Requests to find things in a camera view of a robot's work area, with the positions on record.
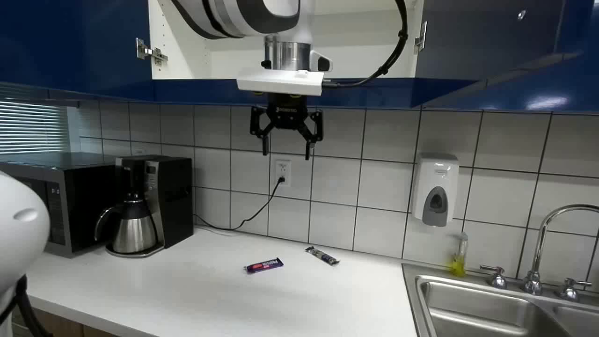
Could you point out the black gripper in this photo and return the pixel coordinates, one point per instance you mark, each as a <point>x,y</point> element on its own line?
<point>288,111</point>

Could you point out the purple candy bar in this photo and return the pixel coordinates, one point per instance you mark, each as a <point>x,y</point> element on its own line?
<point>265,265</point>

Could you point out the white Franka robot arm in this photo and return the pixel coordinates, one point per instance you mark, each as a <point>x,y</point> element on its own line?
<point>20,231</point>

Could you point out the white cupboard with blue trim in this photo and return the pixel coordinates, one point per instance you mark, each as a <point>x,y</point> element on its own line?
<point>363,53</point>

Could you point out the dark wrapped snack bar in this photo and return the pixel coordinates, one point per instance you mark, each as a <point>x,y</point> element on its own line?
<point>323,255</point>

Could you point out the metal cupboard hinge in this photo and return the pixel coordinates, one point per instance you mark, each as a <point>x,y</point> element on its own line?
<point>422,36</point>
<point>151,53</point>

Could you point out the blue cupboard door with knob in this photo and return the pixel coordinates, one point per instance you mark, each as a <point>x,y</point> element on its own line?
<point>499,44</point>

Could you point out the plain blue cupboard door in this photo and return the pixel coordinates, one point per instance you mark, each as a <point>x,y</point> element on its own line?
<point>69,44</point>

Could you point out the black coffee maker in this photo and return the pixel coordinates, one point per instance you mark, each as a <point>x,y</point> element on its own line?
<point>172,194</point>

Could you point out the steel coffee carafe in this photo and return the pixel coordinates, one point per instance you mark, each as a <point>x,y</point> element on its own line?
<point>132,231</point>

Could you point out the yellow dish soap bottle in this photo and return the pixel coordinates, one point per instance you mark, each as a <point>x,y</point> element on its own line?
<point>460,263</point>

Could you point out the black microwave oven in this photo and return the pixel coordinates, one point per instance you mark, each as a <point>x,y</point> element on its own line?
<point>76,207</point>

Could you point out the window blinds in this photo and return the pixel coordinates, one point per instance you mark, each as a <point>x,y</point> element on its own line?
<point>31,128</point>

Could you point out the stainless steel sink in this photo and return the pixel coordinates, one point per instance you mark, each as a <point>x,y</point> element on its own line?
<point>488,310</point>

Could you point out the chrome sink faucet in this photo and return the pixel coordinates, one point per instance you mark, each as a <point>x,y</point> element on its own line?
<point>542,240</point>

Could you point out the wooden base cabinet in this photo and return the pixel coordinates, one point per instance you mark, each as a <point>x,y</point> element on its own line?
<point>63,326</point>

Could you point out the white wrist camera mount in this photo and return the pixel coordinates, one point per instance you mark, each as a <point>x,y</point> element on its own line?
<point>282,81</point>

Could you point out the white wall power outlet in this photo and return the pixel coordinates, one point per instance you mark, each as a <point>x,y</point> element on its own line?
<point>282,169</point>

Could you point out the white wall soap dispenser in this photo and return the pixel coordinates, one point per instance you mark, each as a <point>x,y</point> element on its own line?
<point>436,190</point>

